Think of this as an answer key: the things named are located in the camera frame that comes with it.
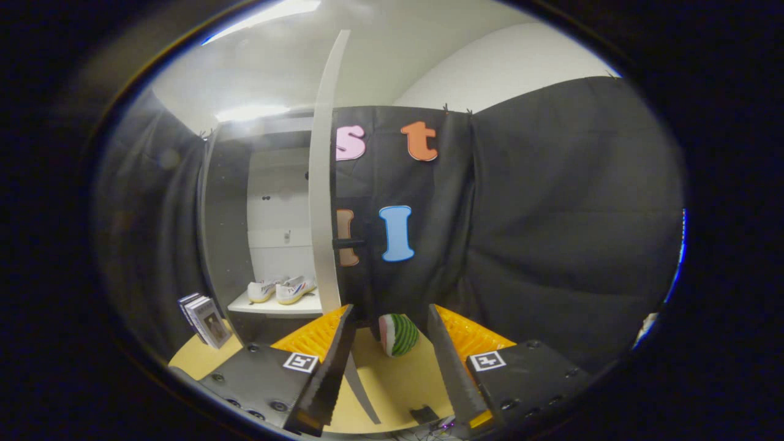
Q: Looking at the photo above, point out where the white canvas shoe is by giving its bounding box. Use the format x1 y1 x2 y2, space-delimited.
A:
247 280 284 304
276 276 318 305

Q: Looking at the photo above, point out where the black backdrop cloth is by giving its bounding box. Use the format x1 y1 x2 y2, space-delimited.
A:
92 77 685 375

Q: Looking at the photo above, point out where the stack of books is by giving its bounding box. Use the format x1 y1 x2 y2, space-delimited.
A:
178 293 233 350

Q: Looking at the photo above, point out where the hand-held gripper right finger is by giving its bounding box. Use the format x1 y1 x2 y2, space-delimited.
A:
427 303 592 432

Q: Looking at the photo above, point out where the watermelon slice toy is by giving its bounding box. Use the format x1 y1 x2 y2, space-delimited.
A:
378 314 420 358

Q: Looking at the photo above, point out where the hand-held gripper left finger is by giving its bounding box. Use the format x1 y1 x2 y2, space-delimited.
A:
199 304 356 437

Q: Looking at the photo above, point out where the grey shoe cabinet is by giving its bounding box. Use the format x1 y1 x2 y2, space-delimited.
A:
199 116 336 345

